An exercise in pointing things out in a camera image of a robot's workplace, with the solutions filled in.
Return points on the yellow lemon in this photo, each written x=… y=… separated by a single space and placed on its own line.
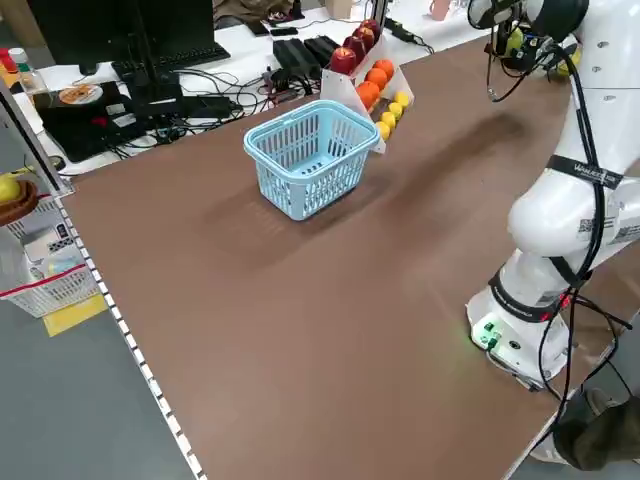
x=388 y=120
x=383 y=131
x=395 y=109
x=401 y=98

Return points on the black power supply box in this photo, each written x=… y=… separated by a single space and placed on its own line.
x=295 y=55
x=322 y=45

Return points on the white capped bottle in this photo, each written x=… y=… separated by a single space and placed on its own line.
x=25 y=75

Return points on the black monitor stand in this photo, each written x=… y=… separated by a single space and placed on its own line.
x=150 y=95

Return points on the white perforated box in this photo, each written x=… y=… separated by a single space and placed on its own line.
x=45 y=240

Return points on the black tape roll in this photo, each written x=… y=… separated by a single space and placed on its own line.
x=51 y=162

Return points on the white basket with red rim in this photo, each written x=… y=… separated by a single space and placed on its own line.
x=50 y=295

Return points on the red capped jar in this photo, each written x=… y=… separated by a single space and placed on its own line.
x=6 y=62

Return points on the black computer monitor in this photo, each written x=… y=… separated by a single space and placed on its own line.
x=90 y=30

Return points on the light blue plastic basket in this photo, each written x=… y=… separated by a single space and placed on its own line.
x=296 y=215

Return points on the small round plate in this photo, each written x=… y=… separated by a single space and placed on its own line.
x=80 y=95

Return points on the aluminium frame post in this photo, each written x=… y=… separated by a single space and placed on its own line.
x=380 y=12

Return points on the black phone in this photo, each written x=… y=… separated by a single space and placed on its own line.
x=258 y=27

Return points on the white tiered fruit shelf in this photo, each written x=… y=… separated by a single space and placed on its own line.
x=345 y=95

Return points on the cardboard box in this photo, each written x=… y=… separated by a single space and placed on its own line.
x=340 y=7

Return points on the red apple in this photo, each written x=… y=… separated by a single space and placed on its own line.
x=343 y=60
x=363 y=35
x=371 y=26
x=354 y=46

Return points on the aluminium frame beam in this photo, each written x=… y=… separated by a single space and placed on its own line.
x=35 y=145

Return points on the person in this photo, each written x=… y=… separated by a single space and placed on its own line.
x=600 y=435

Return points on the brown bowl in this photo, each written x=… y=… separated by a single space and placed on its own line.
x=22 y=207

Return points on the yellow green fruit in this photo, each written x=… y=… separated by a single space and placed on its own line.
x=7 y=189

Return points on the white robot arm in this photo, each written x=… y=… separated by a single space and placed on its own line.
x=550 y=215

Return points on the pink cup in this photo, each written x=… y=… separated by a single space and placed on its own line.
x=441 y=9

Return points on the yellow sheet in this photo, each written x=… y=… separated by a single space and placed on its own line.
x=65 y=322

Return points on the black keyboard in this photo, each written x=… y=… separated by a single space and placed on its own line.
x=200 y=52

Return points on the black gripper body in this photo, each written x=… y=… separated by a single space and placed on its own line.
x=542 y=60

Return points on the brown bag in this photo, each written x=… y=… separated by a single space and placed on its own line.
x=240 y=10

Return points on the black flat case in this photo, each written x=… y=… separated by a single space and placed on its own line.
x=75 y=135

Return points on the black power adapter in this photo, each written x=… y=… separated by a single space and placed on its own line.
x=400 y=30

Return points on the orange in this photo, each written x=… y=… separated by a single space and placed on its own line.
x=376 y=79
x=384 y=67
x=368 y=95

